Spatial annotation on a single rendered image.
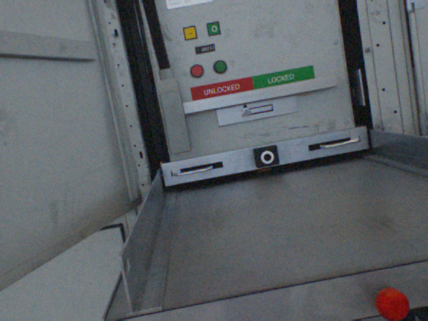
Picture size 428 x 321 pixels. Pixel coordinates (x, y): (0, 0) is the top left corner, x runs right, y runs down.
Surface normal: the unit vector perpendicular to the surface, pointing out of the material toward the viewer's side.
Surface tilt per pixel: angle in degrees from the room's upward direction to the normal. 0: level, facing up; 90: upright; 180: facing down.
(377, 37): 90
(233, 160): 90
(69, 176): 90
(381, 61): 90
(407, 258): 0
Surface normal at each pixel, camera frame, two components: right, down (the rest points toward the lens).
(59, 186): 0.94, -0.14
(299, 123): 0.05, 0.12
